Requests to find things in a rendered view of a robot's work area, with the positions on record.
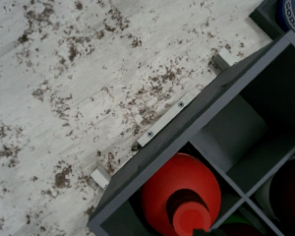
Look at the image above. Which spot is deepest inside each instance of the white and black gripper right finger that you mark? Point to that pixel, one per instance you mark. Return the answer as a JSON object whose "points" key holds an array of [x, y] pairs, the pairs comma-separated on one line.
{"points": [[217, 232]]}

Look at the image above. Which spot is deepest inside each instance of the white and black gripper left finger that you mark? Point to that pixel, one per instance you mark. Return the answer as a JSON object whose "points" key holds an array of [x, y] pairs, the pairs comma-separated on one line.
{"points": [[200, 232]]}

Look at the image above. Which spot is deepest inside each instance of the red labeled bottle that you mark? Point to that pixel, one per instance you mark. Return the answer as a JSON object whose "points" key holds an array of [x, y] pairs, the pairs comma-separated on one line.
{"points": [[182, 195]]}

